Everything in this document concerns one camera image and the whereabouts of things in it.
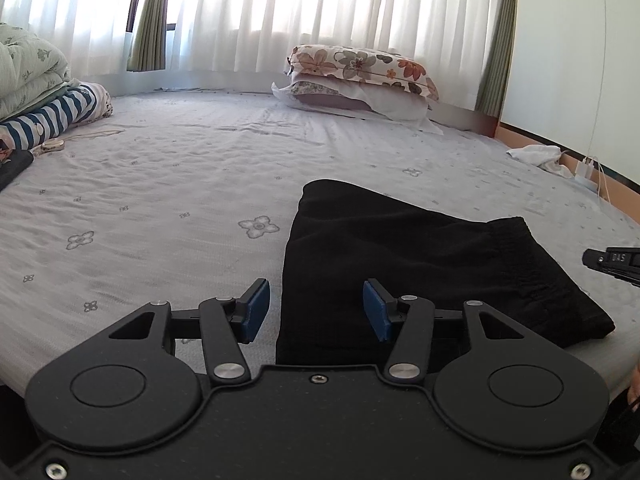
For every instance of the grey purple pillow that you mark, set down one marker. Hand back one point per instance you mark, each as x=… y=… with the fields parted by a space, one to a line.
x=320 y=92

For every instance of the white crumpled cloth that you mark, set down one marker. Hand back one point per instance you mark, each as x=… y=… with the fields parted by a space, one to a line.
x=537 y=155

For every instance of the black pants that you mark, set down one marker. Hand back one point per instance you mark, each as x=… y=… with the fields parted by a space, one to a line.
x=400 y=250

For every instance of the white pillow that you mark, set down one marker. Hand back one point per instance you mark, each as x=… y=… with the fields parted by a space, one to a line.
x=400 y=107

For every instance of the pale green quilt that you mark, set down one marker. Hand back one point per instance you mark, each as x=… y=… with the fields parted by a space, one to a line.
x=25 y=70

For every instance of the grey patterned bed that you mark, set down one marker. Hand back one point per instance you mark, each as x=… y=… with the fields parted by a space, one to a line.
x=175 y=185

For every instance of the floral pillow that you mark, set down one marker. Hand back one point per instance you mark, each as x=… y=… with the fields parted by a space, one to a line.
x=360 y=62

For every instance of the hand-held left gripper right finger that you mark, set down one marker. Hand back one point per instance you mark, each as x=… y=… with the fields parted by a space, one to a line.
x=375 y=310

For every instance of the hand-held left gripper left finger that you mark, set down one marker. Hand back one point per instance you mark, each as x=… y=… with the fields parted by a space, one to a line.
x=257 y=310

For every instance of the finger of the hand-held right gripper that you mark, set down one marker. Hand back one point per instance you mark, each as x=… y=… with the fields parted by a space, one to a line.
x=615 y=260

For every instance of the white charger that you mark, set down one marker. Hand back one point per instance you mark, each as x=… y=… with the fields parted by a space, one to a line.
x=585 y=169

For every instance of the blue white striped blanket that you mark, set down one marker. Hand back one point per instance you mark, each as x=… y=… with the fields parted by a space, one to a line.
x=65 y=110

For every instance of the black floral cloth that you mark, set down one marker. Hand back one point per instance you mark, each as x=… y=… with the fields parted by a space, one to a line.
x=12 y=170

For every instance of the round white device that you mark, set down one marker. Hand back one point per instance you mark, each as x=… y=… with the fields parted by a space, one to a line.
x=52 y=145

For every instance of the green curtain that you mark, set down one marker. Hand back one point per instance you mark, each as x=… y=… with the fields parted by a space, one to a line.
x=500 y=60
x=150 y=35

